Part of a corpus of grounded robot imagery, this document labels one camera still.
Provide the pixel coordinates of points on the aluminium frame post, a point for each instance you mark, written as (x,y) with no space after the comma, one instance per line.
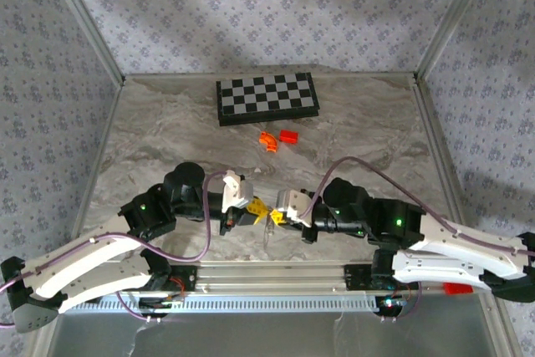
(83,18)
(455,14)

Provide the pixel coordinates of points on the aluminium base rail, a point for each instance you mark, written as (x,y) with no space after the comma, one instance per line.
(271,275)

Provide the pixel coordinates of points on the red plastic block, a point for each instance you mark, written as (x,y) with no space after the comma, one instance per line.
(457,290)

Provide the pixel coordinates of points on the perforated metal rail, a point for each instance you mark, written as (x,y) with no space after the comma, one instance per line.
(271,303)

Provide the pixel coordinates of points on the grey metal panel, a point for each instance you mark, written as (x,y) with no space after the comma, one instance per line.
(271,336)

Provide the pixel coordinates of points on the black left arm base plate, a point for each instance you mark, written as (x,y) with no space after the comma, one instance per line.
(186,277)

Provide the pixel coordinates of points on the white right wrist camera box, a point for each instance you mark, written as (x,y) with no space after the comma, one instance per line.
(292,204)

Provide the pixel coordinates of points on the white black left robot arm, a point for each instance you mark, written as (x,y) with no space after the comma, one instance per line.
(83,258)

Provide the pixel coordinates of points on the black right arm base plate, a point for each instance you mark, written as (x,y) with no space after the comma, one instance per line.
(355,277)

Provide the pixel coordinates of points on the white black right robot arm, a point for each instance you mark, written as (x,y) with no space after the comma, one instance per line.
(460,240)

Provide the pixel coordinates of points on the black grey folded chessboard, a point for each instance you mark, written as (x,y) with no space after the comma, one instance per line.
(267,95)

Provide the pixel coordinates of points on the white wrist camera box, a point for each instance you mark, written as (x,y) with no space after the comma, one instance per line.
(292,204)
(236,196)

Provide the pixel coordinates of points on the orange curved toy brick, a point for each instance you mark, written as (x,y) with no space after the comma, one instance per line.
(268,141)

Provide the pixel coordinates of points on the aluminium table side rail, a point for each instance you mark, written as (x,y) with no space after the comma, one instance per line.
(98,156)
(430,123)

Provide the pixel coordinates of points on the green circuit board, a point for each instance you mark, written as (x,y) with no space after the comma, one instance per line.
(159,303)
(390,304)

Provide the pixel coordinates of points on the red toy brick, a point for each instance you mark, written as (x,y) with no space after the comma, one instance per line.
(289,136)

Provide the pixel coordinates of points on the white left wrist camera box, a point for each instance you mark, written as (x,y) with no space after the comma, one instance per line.
(236,196)

